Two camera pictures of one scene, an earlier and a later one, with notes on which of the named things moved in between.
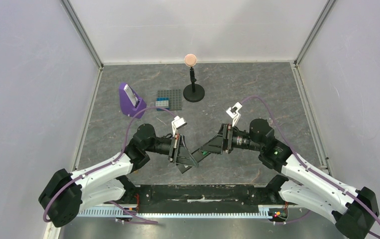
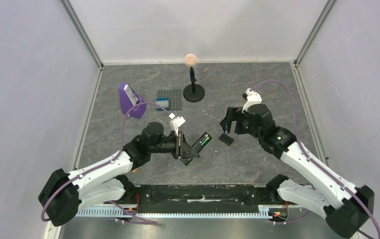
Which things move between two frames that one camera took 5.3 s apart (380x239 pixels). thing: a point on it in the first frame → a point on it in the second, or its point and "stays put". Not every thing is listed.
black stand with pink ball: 193,92 stays put
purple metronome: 130,102 stays put
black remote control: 197,156 → 201,142
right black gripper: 225,139 → 239,119
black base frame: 172,197 stays put
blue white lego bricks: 163,102 stays put
